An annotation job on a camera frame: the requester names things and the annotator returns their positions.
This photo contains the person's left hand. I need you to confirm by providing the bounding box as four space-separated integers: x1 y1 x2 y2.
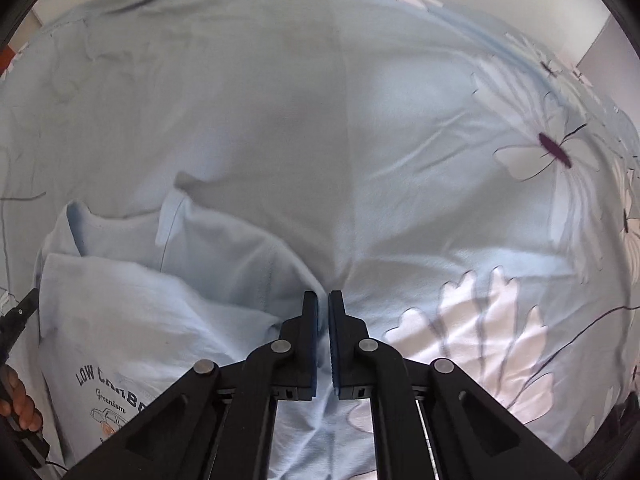
0 365 43 432

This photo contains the orange wooden headboard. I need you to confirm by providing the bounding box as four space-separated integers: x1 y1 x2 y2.
0 42 28 76

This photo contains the light blue t-shirt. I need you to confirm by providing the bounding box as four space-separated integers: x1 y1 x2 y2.
35 190 326 465

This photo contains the blue floral bed sheet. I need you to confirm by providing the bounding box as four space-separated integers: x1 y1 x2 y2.
1 0 639 467

